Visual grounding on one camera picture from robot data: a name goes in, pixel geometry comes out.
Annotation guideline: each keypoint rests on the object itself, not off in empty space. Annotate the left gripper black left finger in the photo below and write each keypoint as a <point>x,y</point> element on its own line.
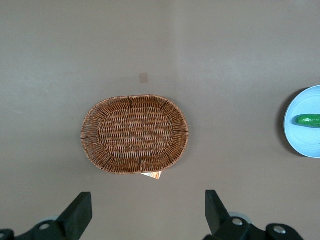
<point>75,217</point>

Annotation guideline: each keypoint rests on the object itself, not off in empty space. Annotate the light blue round plate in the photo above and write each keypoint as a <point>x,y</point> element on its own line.
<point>300,142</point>

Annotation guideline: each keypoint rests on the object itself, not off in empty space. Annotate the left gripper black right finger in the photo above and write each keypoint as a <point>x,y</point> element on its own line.
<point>217,220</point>

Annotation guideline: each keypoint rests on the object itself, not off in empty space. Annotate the brown tape patch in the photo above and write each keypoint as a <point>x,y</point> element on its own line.
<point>143,78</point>

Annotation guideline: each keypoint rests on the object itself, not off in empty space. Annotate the brown oval wicker basket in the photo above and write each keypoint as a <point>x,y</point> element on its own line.
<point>135,135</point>

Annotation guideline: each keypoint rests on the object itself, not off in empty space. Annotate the green cucumber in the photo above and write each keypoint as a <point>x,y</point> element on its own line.
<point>308,120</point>

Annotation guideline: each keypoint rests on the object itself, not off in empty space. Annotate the orange paper basket tag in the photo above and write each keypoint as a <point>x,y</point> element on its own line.
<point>153,175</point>

